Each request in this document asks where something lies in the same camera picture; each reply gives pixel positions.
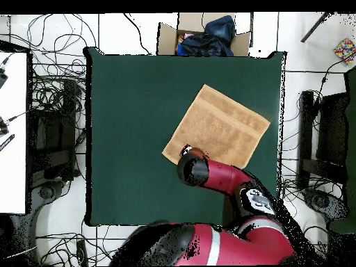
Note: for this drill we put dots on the dark blue clothing pile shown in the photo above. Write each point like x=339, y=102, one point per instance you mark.
x=211, y=41

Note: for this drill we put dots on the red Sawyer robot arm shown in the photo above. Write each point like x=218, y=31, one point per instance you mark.
x=222, y=175

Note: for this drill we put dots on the cardboard box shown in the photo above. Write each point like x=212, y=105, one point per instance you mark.
x=167, y=39

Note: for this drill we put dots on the grey metal bar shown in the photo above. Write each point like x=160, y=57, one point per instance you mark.
x=315, y=27

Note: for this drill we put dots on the black equipment stand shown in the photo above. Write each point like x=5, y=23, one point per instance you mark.
x=331, y=130
x=52, y=133

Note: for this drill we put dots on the green covered furniture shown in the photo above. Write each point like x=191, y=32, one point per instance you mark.
x=351, y=167

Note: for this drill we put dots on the black power strip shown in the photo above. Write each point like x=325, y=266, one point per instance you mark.
x=81, y=253

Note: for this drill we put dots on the colourful dotted item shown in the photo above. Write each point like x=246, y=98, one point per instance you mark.
x=345, y=50

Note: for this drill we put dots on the white side table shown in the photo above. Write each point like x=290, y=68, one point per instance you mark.
x=12, y=139

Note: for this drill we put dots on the orange terry towel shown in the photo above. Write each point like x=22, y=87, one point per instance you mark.
x=219, y=125

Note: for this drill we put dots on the dark green table cloth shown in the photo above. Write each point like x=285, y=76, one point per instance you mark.
x=139, y=111

